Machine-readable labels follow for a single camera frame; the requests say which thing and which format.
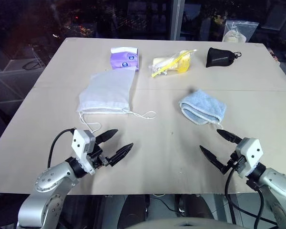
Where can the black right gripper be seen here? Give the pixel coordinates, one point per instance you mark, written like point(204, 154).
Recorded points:
point(234, 162)

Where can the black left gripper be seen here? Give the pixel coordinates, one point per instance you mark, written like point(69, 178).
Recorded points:
point(98, 156)

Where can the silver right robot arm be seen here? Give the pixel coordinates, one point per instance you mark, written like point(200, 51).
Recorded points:
point(275, 182)

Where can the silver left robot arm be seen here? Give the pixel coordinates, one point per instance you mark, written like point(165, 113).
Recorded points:
point(47, 181)

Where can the light blue folded towel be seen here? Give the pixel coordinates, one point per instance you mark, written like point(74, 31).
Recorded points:
point(202, 106)

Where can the clear yellow zip bag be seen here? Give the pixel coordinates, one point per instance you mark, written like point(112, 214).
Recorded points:
point(170, 63)

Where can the clear plastic zip bag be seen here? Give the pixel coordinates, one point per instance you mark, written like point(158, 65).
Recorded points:
point(237, 32)

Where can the purple tissue pack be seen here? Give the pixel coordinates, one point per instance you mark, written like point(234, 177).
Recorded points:
point(125, 59)

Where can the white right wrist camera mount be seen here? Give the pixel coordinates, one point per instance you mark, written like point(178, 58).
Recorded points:
point(250, 152)

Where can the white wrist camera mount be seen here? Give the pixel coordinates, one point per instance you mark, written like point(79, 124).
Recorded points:
point(250, 152)
point(82, 146)

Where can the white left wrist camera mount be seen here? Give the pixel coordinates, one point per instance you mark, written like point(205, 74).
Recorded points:
point(82, 146)

